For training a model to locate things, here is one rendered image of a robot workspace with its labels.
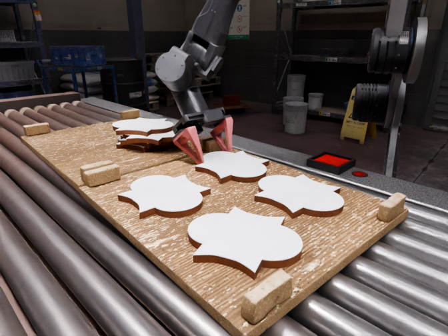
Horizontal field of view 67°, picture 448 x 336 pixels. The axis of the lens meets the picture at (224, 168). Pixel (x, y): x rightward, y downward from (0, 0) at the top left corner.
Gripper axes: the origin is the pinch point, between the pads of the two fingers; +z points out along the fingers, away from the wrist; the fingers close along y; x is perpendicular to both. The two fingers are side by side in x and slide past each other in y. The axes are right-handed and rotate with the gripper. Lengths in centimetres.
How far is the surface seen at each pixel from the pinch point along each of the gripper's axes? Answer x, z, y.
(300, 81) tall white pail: 240, -120, 392
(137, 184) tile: -1.6, 0.7, -18.7
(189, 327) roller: -21.3, 19.7, -27.9
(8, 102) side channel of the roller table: 79, -60, -18
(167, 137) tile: 8.0, -9.2, -3.7
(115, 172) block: 3.1, -3.5, -19.5
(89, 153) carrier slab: 18.6, -13.0, -17.4
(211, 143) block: 2.8, -3.7, 2.7
